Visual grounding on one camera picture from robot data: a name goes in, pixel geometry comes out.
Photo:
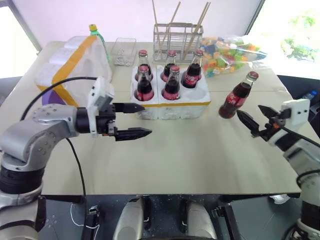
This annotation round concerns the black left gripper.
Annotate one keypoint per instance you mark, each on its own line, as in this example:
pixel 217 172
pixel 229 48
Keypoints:
pixel 105 120

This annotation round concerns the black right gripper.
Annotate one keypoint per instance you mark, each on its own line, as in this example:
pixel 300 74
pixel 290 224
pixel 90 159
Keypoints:
pixel 271 128

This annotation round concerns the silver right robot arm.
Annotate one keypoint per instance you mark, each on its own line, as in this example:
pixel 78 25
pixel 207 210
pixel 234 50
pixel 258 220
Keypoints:
pixel 302 155

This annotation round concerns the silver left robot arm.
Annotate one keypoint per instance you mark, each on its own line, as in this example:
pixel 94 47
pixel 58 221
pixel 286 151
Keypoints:
pixel 37 140

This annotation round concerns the glass cola bottle red cap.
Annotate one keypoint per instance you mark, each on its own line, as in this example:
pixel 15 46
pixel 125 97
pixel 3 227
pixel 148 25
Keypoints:
pixel 143 61
pixel 170 61
pixel 172 88
pixel 192 75
pixel 144 90
pixel 232 100

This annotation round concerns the white foam bottle crate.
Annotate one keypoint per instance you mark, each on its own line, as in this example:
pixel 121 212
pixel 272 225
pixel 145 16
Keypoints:
pixel 175 110

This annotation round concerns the clear water bottle blue label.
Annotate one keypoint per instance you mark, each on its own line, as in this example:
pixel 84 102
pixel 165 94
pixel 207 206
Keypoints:
pixel 310 95

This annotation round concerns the clear plastic tray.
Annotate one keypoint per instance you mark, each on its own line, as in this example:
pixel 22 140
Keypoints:
pixel 125 53

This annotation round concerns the clear bag of paper rolls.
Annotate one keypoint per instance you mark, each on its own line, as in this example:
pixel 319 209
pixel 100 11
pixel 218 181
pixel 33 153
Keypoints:
pixel 82 72

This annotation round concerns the clear bag of coloured blocks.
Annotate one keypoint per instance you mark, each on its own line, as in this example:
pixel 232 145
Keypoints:
pixel 225 57

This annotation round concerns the purple round disc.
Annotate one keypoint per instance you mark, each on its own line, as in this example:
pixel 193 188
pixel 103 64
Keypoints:
pixel 51 98

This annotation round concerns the crumpled white paper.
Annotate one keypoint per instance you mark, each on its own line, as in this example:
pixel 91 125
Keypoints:
pixel 280 199

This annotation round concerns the silver rounded shell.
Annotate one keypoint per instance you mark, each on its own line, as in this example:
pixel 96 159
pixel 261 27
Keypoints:
pixel 200 220
pixel 130 220

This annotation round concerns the green bottle yellow cap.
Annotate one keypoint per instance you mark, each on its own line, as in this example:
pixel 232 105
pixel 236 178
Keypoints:
pixel 93 28

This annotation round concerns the thin wooden stick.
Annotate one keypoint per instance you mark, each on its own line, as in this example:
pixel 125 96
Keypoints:
pixel 201 16
pixel 174 15
pixel 205 13

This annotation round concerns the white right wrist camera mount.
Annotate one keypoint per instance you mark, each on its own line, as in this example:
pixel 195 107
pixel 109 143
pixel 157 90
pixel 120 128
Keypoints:
pixel 296 112

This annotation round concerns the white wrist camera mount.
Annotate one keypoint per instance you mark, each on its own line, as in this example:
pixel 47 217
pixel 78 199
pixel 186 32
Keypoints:
pixel 98 95
pixel 296 112

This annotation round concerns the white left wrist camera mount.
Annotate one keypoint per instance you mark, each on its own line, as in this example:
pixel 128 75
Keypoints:
pixel 98 95

